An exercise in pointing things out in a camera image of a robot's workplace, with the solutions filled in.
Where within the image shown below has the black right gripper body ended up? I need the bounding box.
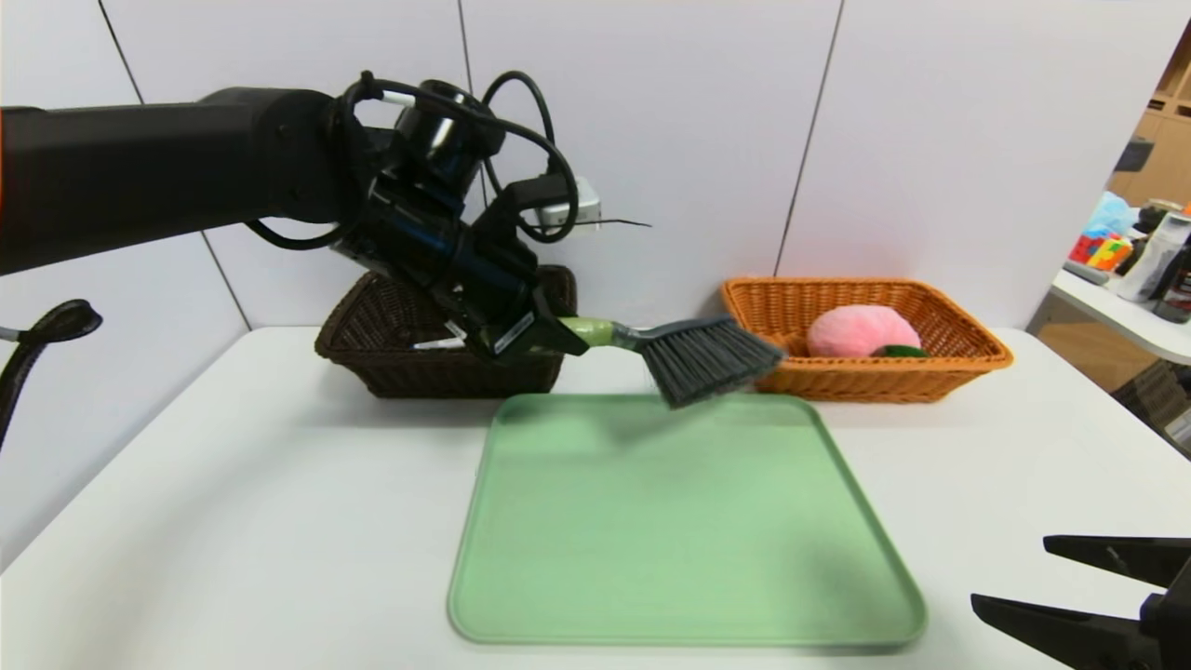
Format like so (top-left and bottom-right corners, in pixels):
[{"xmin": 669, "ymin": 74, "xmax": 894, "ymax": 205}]
[{"xmin": 1139, "ymin": 556, "xmax": 1191, "ymax": 670}]

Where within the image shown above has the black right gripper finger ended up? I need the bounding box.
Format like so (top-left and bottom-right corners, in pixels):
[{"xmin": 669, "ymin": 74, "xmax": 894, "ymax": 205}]
[
  {"xmin": 970, "ymin": 593, "xmax": 1163, "ymax": 670},
  {"xmin": 1042, "ymin": 534, "xmax": 1191, "ymax": 589}
]

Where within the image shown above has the pink plush peach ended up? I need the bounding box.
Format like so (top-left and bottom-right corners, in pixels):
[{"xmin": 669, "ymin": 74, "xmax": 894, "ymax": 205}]
[{"xmin": 807, "ymin": 305, "xmax": 930, "ymax": 359}]

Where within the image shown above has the grey hand brush green handle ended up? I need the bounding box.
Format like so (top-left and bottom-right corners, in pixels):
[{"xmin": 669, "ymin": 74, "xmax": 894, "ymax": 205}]
[{"xmin": 560, "ymin": 315, "xmax": 785, "ymax": 410}]

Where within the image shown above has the orange wicker basket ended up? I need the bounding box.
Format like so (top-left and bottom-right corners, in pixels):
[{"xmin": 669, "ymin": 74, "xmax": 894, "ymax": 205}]
[{"xmin": 722, "ymin": 277, "xmax": 1014, "ymax": 405}]

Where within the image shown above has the dark brown wicker basket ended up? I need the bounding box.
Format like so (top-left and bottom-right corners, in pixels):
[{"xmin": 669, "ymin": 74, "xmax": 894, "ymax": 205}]
[{"xmin": 314, "ymin": 265, "xmax": 578, "ymax": 399}]

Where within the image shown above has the white side table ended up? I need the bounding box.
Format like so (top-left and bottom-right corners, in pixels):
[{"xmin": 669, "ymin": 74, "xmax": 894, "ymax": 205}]
[{"xmin": 1028, "ymin": 270, "xmax": 1191, "ymax": 366}]

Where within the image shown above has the dark bottle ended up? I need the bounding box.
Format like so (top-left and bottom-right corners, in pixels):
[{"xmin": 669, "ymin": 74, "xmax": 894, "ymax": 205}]
[{"xmin": 1154, "ymin": 244, "xmax": 1191, "ymax": 324}]

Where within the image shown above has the white plastic bottle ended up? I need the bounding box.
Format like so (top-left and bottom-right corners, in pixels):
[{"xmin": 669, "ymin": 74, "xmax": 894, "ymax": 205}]
[{"xmin": 1117, "ymin": 212, "xmax": 1191, "ymax": 303}]

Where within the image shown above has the colourful toy cube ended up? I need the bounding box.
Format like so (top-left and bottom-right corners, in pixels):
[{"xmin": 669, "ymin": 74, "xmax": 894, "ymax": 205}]
[{"xmin": 1070, "ymin": 233, "xmax": 1133, "ymax": 273}]

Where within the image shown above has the blue plastic bag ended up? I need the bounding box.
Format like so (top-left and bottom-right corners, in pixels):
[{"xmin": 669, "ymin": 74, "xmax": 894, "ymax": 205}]
[{"xmin": 1084, "ymin": 191, "xmax": 1138, "ymax": 238}]

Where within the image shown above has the wooden cabinet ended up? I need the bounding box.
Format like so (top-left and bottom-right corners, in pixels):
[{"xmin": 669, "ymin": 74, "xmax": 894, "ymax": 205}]
[{"xmin": 1107, "ymin": 19, "xmax": 1191, "ymax": 210}]

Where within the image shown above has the light green plastic tray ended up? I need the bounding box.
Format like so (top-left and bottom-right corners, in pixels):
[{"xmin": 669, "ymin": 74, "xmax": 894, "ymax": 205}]
[{"xmin": 448, "ymin": 394, "xmax": 929, "ymax": 649}]

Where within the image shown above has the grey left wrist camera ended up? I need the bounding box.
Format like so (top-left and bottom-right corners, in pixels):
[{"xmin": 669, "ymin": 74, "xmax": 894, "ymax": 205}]
[{"xmin": 535, "ymin": 177, "xmax": 603, "ymax": 229}]

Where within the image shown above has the thin black camera cable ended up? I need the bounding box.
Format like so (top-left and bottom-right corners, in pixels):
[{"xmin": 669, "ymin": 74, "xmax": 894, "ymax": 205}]
[{"xmin": 479, "ymin": 70, "xmax": 557, "ymax": 201}]

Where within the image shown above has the black braided arm hose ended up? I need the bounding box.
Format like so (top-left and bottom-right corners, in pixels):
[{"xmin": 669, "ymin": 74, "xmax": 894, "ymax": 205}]
[{"xmin": 0, "ymin": 299, "xmax": 103, "ymax": 448}]

